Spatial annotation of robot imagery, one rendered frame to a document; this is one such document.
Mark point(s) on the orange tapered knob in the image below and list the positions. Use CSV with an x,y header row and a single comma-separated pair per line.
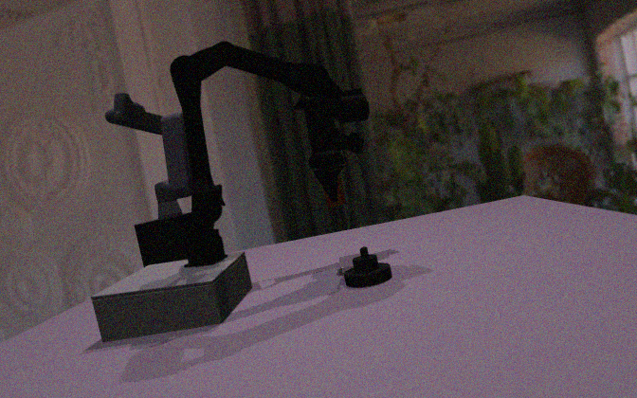
x,y
340,195

